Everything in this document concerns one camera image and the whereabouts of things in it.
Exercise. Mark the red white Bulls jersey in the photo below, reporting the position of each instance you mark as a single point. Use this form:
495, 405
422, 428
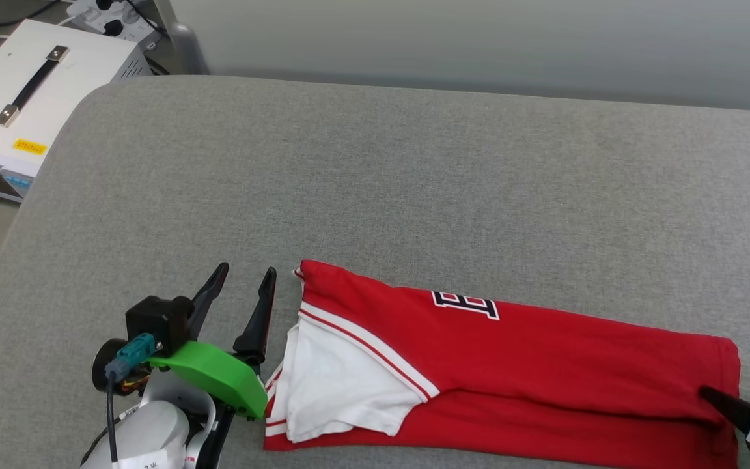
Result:
544, 365

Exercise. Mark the grey metal partition post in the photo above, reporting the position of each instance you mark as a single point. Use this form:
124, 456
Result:
186, 45

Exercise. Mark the white power strip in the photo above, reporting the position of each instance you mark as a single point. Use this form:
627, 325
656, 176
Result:
131, 19

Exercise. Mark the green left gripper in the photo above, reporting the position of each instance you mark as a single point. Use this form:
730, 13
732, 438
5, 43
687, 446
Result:
219, 374

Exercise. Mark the yellow warning sticker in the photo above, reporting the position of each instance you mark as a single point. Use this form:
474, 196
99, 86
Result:
30, 146

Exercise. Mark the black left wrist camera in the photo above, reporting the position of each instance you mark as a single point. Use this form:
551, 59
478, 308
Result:
153, 319

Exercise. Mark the white equipment box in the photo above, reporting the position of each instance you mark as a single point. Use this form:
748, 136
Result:
88, 71

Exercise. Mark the black power plug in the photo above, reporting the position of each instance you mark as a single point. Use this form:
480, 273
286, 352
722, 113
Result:
112, 27
105, 4

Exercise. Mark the grey fabric sofa cushion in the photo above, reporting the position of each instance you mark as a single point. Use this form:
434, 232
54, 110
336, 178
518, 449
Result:
414, 195

